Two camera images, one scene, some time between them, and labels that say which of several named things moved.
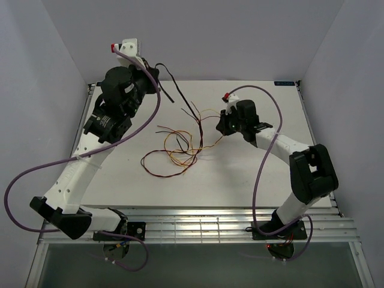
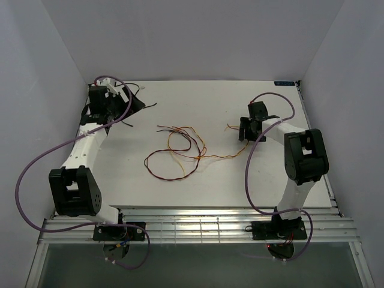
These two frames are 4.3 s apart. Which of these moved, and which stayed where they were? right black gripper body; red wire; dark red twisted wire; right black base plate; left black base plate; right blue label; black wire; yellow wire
Moved: right black gripper body; black wire; yellow wire; dark red twisted wire; red wire
Stayed: left black base plate; right blue label; right black base plate
